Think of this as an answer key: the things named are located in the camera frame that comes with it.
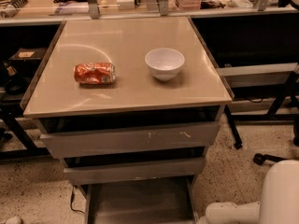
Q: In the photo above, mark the grey bottom drawer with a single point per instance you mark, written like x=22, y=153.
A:
x=152, y=201

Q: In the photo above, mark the grey drawer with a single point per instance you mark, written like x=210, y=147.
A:
x=134, y=132
x=152, y=201
x=135, y=166

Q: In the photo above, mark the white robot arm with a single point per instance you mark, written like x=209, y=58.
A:
x=279, y=202

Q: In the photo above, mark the grey drawer cabinet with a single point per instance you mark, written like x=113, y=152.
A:
x=55, y=95

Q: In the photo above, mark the grey top drawer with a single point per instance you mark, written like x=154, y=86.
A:
x=134, y=132

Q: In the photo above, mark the grey middle drawer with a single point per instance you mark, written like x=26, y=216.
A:
x=135, y=166

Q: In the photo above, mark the white bowl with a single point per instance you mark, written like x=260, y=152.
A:
x=164, y=63

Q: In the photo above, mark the crushed orange soda can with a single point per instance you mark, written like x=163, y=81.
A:
x=95, y=73

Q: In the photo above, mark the black office chair base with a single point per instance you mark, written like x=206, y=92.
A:
x=260, y=159

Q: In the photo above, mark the black box with label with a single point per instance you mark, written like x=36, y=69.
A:
x=35, y=54

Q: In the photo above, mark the white shoe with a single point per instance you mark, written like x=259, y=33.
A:
x=11, y=220

